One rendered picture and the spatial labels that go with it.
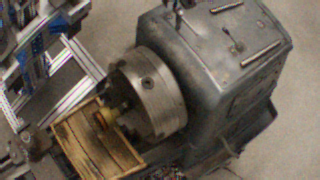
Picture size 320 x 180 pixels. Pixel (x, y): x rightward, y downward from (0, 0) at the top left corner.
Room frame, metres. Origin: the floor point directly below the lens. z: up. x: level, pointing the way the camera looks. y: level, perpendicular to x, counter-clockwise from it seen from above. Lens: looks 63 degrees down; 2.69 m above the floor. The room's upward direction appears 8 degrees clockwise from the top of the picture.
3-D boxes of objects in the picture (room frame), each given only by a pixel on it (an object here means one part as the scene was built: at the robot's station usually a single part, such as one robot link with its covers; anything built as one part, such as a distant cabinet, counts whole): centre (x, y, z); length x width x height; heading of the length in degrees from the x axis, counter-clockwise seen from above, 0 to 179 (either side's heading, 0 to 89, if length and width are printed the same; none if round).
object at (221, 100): (1.06, -0.24, 1.06); 0.59 x 0.48 x 0.39; 131
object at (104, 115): (0.69, 0.17, 1.08); 0.09 x 0.09 x 0.09; 41
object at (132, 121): (0.67, 0.05, 1.09); 0.12 x 0.11 x 0.05; 41
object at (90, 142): (0.62, 0.24, 0.89); 0.36 x 0.30 x 0.04; 41
